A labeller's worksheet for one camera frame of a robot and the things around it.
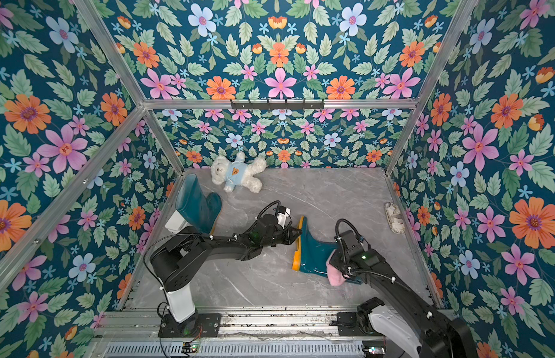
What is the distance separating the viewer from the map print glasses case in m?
0.97

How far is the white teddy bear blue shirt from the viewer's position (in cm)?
108

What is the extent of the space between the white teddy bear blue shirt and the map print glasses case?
0.62 meters
